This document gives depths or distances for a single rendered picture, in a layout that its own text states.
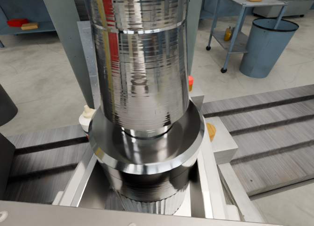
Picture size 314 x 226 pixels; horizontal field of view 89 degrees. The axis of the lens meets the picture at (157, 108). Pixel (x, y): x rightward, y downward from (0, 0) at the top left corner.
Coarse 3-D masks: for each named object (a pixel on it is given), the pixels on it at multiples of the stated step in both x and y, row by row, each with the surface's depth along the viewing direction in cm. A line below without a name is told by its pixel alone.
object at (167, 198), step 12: (192, 168) 7; (108, 180) 7; (120, 180) 6; (168, 180) 6; (180, 180) 6; (120, 192) 7; (132, 192) 6; (144, 192) 6; (156, 192) 6; (168, 192) 6; (180, 192) 8; (132, 204) 7; (144, 204) 7; (156, 204) 7; (168, 204) 8; (180, 204) 10
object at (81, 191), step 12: (84, 156) 8; (84, 168) 7; (96, 168) 7; (72, 180) 7; (84, 180) 7; (96, 180) 8; (60, 192) 7; (72, 192) 6; (84, 192) 6; (96, 192) 8; (60, 204) 6; (72, 204) 6; (84, 204) 6; (96, 204) 8
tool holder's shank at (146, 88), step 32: (96, 0) 3; (128, 0) 3; (160, 0) 3; (96, 32) 4; (128, 32) 3; (160, 32) 3; (96, 64) 4; (128, 64) 4; (160, 64) 4; (128, 96) 4; (160, 96) 4; (128, 128) 5; (160, 128) 6
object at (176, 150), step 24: (96, 120) 6; (192, 120) 6; (96, 144) 6; (120, 144) 6; (144, 144) 6; (168, 144) 6; (192, 144) 6; (120, 168) 5; (144, 168) 5; (168, 168) 5
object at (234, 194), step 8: (192, 88) 30; (192, 96) 29; (200, 96) 29; (200, 104) 30; (224, 168) 23; (224, 176) 22; (232, 176) 22; (224, 184) 21; (232, 184) 21; (240, 184) 21; (224, 192) 21; (232, 192) 21; (240, 192) 21; (184, 200) 20; (232, 200) 20; (240, 200) 20; (248, 200) 20; (184, 208) 19; (240, 208) 19; (248, 208) 19; (240, 216) 19; (248, 216) 19; (256, 216) 19
